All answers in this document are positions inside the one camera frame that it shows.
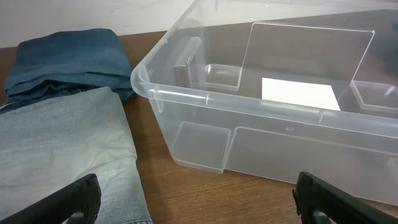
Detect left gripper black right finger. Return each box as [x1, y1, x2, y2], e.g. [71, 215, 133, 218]
[292, 172, 397, 224]

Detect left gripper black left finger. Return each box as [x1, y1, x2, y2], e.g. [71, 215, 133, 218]
[1, 174, 101, 224]

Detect light blue jeans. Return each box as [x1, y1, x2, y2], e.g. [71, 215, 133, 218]
[1, 87, 152, 223]

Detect clear plastic storage bin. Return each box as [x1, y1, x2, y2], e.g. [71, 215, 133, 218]
[131, 1, 397, 205]

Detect dark blue jeans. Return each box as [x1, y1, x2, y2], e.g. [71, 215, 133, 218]
[1, 28, 133, 113]

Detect white label in bin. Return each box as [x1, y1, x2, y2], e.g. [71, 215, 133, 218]
[261, 78, 340, 111]

